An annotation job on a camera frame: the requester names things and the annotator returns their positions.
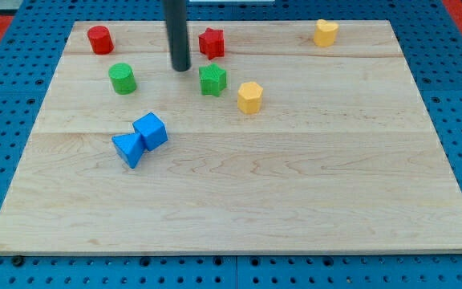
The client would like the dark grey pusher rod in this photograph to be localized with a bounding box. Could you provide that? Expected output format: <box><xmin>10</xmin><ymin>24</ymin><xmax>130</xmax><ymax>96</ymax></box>
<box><xmin>162</xmin><ymin>0</ymin><xmax>191</xmax><ymax>71</ymax></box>

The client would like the yellow hexagon block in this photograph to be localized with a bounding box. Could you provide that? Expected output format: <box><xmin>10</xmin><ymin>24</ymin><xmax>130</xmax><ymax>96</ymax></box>
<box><xmin>237</xmin><ymin>82</ymin><xmax>263</xmax><ymax>115</ymax></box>

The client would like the green cylinder block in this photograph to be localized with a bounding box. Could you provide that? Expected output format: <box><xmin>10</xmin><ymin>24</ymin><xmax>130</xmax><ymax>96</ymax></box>
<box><xmin>108</xmin><ymin>63</ymin><xmax>137</xmax><ymax>95</ymax></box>

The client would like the blue triangle block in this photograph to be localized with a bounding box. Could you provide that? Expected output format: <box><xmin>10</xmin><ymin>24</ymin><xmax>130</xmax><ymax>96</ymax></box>
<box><xmin>111</xmin><ymin>132</ymin><xmax>145</xmax><ymax>169</ymax></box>

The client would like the green star block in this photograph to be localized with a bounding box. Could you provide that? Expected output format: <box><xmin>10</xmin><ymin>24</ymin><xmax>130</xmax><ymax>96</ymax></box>
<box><xmin>198</xmin><ymin>63</ymin><xmax>227</xmax><ymax>96</ymax></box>

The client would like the red star block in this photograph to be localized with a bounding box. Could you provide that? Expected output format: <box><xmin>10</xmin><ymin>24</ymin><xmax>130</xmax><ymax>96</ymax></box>
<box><xmin>198</xmin><ymin>27</ymin><xmax>225</xmax><ymax>59</ymax></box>

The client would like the blue cube block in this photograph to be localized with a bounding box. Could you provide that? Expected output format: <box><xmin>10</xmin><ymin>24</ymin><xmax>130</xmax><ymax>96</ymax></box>
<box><xmin>132</xmin><ymin>112</ymin><xmax>168</xmax><ymax>151</ymax></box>

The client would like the light wooden board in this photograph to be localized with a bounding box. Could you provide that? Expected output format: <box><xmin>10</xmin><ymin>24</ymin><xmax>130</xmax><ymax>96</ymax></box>
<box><xmin>0</xmin><ymin>20</ymin><xmax>462</xmax><ymax>256</ymax></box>

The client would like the red cylinder block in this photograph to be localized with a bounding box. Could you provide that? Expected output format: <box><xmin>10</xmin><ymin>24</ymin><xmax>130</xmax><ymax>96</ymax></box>
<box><xmin>87</xmin><ymin>26</ymin><xmax>114</xmax><ymax>55</ymax></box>

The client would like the yellow heart block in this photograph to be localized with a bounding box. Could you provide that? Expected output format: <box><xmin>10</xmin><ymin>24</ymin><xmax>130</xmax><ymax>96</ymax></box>
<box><xmin>314</xmin><ymin>19</ymin><xmax>339</xmax><ymax>47</ymax></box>

